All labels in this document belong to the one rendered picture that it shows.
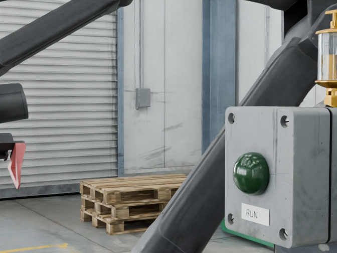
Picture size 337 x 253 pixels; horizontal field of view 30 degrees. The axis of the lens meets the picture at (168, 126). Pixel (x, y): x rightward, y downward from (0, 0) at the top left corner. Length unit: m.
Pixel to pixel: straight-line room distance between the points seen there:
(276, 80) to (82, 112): 7.74
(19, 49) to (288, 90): 0.67
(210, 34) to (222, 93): 0.96
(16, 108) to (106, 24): 7.42
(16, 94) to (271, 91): 0.63
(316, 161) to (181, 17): 8.85
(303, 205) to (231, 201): 0.07
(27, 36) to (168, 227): 0.71
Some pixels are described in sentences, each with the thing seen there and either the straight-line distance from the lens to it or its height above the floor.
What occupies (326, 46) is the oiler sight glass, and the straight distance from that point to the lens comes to 0.49.
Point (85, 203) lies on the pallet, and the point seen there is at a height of 0.20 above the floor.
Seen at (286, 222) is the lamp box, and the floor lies 1.26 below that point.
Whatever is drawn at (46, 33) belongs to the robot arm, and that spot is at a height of 1.46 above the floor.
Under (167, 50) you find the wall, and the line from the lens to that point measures 9.09.
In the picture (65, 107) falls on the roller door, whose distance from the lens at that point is 8.35.
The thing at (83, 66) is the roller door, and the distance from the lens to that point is 8.44.
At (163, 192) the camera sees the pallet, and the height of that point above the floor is 0.38.
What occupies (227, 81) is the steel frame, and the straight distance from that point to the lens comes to 9.08.
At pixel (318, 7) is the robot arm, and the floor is 1.44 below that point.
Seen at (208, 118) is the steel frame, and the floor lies 0.97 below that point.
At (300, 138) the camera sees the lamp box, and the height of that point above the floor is 1.31.
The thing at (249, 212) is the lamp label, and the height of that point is 1.26.
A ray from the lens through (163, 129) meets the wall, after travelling 9.05.
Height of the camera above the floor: 1.34
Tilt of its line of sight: 3 degrees down
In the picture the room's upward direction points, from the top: straight up
